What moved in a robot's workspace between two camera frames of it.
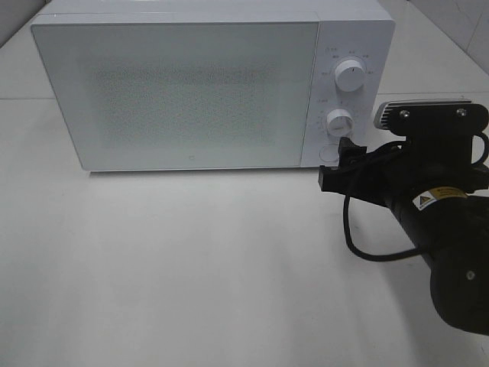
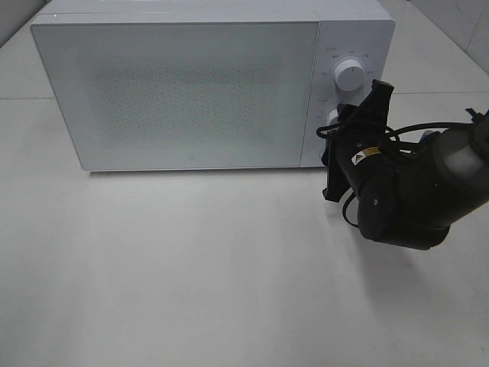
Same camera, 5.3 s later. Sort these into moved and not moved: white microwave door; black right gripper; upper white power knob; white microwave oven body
Moved: black right gripper
Not moved: upper white power knob; white microwave oven body; white microwave door
